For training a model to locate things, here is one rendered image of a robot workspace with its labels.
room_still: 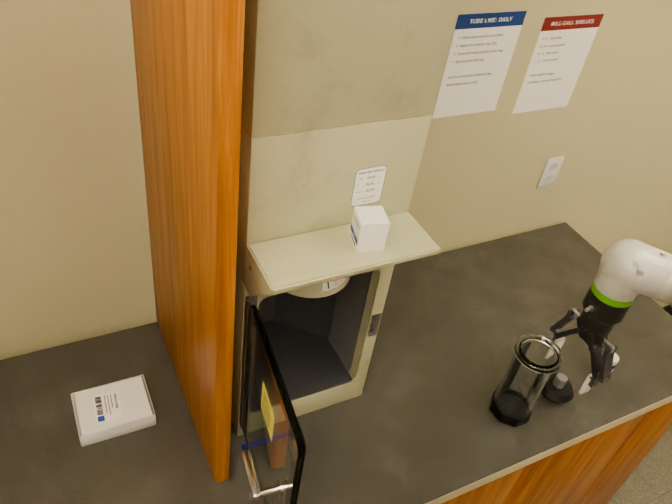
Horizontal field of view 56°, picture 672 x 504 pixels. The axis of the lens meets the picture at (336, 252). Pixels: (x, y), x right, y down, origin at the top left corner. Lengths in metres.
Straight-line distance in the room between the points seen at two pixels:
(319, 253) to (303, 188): 0.11
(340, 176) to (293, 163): 0.10
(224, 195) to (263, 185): 0.14
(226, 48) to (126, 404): 0.95
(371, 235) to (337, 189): 0.10
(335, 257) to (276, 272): 0.11
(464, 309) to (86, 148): 1.10
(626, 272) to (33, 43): 1.22
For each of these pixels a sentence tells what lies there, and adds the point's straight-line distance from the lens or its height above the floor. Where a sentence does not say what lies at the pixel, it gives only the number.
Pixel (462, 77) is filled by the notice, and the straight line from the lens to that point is 1.70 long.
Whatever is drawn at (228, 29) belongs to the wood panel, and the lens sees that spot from 0.75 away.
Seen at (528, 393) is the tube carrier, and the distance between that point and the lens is 1.55.
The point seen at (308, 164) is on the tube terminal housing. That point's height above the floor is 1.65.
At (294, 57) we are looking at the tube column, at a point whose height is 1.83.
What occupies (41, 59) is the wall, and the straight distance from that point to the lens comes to 1.29.
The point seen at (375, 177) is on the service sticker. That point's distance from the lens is 1.09.
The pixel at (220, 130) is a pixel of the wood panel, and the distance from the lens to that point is 0.80.
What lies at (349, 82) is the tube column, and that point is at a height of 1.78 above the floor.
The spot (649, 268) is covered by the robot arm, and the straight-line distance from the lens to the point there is 1.43.
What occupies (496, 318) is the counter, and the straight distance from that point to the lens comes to 1.88.
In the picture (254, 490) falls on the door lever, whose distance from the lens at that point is 1.12.
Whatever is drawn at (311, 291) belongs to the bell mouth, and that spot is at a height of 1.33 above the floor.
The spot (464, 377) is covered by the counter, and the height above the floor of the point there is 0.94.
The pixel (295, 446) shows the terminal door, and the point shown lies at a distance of 0.96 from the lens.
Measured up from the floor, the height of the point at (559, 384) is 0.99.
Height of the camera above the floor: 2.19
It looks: 40 degrees down
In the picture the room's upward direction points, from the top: 10 degrees clockwise
